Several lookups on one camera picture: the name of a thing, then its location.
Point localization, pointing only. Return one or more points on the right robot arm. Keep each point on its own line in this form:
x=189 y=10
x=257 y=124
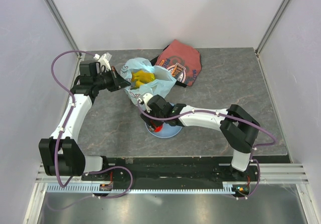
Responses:
x=164 y=120

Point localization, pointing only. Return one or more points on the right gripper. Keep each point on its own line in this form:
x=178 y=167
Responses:
x=147 y=120

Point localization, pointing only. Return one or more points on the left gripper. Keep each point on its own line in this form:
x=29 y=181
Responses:
x=118 y=82

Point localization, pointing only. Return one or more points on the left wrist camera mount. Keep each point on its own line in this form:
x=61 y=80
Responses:
x=104 y=58

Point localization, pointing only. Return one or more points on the yellow banana bunch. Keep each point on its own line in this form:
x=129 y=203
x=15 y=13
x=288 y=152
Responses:
x=142 y=76
x=138 y=84

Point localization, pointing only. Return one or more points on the folded red t-shirt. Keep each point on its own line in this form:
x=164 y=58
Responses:
x=180 y=60

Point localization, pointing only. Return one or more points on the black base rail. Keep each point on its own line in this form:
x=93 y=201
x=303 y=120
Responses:
x=214 y=169

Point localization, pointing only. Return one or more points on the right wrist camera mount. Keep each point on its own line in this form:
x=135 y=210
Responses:
x=144 y=99

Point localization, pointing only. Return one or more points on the blue plate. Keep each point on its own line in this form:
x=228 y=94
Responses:
x=168 y=132

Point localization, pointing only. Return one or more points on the white cable duct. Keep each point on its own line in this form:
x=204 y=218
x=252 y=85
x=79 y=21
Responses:
x=108 y=189

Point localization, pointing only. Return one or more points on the light blue plastic bag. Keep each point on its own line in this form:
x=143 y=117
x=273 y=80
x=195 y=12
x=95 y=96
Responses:
x=161 y=85

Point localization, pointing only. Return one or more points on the red apple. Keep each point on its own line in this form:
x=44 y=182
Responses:
x=158 y=129

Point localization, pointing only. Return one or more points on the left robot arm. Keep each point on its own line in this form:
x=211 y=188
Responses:
x=60 y=152

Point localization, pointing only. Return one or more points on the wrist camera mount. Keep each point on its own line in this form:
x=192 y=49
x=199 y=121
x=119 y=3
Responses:
x=144 y=99
x=104 y=58

